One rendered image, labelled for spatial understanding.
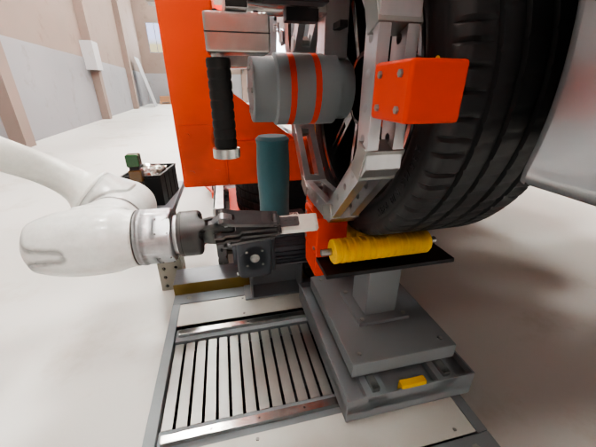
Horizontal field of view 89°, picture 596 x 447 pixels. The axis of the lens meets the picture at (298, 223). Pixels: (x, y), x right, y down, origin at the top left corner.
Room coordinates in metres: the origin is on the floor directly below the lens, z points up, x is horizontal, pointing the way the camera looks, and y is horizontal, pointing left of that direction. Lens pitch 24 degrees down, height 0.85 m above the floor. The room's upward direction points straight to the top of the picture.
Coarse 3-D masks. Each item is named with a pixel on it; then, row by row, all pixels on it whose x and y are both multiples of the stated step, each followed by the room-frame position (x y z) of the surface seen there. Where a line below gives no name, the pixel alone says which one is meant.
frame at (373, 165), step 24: (384, 0) 0.46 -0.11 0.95; (408, 0) 0.46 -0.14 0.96; (384, 24) 0.46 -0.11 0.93; (408, 24) 0.47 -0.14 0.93; (312, 48) 0.95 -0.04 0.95; (384, 48) 0.46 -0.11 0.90; (408, 48) 0.47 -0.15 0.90; (360, 120) 0.49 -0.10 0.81; (312, 144) 0.90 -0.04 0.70; (360, 144) 0.47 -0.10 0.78; (384, 144) 0.48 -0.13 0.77; (360, 168) 0.47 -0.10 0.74; (384, 168) 0.46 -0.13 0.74; (312, 192) 0.74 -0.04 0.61; (336, 192) 0.57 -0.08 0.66; (360, 192) 0.56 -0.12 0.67; (336, 216) 0.59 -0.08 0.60
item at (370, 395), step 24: (312, 312) 0.80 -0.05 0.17; (336, 360) 0.62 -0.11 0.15; (456, 360) 0.62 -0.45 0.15; (336, 384) 0.55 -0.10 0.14; (360, 384) 0.53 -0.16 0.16; (384, 384) 0.55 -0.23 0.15; (408, 384) 0.52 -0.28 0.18; (432, 384) 0.53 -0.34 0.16; (456, 384) 0.55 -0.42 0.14; (360, 408) 0.49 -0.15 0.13; (384, 408) 0.50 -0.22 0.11
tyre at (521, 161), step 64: (448, 0) 0.46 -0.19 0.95; (512, 0) 0.45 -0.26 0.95; (576, 0) 0.47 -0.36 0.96; (512, 64) 0.44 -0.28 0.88; (320, 128) 0.97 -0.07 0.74; (448, 128) 0.43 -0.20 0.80; (512, 128) 0.45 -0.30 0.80; (384, 192) 0.55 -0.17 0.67; (448, 192) 0.47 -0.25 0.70; (512, 192) 0.50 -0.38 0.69
